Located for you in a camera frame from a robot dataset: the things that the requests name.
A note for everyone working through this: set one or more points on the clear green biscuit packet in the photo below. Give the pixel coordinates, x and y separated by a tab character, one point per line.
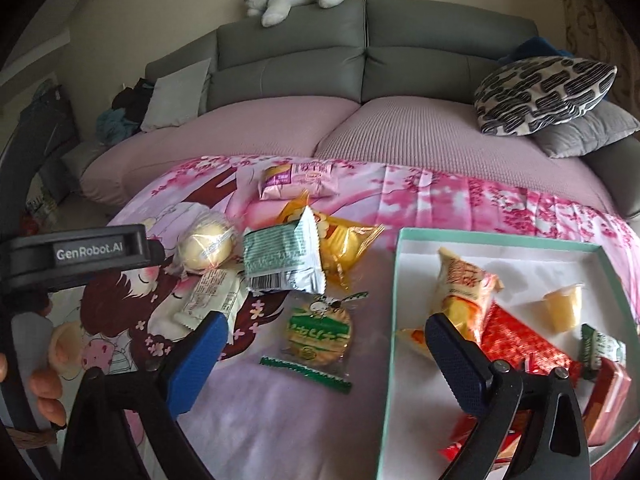
320	335

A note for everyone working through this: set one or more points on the person's left hand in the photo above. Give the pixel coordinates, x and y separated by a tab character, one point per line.
45	390

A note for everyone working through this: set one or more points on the brown braided wristband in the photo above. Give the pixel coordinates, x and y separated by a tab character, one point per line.
30	437

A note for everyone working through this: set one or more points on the pink printed blanket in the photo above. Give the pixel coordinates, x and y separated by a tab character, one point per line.
280	425

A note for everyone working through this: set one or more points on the dark blue cloth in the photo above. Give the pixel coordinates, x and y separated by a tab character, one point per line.
537	49

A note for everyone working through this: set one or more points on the red box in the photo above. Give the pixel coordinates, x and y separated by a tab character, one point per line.
605	400

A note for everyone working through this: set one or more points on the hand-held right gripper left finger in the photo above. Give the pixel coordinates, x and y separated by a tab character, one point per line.
197	360

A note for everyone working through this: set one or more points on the grey pillow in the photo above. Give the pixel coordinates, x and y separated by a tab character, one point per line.
590	132

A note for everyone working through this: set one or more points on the teal cloth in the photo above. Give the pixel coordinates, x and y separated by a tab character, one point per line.
115	125

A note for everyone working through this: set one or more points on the pale yellow jelly cup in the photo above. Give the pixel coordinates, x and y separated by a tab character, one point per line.
565	307

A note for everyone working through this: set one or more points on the yellow cake packet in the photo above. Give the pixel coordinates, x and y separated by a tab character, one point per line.
350	247

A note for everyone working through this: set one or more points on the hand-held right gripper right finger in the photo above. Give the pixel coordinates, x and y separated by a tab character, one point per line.
455	365

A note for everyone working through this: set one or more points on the teal-rimmed white box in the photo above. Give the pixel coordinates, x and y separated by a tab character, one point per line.
530	270

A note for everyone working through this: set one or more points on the round cream bun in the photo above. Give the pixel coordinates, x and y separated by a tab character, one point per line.
207	245

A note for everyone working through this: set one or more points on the dark clothes pile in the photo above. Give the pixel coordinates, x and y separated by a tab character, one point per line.
130	100

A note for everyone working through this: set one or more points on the orange white bread packet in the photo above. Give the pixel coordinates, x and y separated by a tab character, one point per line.
465	285
412	337

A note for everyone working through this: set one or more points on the pink snack packet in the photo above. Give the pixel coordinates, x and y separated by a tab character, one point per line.
300	180

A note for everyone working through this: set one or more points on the light grey cushion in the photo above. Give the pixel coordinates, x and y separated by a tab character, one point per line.
175	95

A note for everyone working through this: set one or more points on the beige patterned curtain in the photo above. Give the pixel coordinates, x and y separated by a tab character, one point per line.
595	15

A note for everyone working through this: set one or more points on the white snack packet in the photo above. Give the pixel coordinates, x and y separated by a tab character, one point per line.
200	300

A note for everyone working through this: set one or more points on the grey sofa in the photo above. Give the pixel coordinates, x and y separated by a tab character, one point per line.
300	65

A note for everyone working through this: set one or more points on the black white patterned pillow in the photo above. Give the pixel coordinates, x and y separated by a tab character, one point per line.
545	95

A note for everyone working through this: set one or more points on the green white biscuit packet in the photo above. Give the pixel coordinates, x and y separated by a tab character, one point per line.
600	347

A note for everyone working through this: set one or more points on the green silver snack packet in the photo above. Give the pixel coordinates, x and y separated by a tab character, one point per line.
280	255

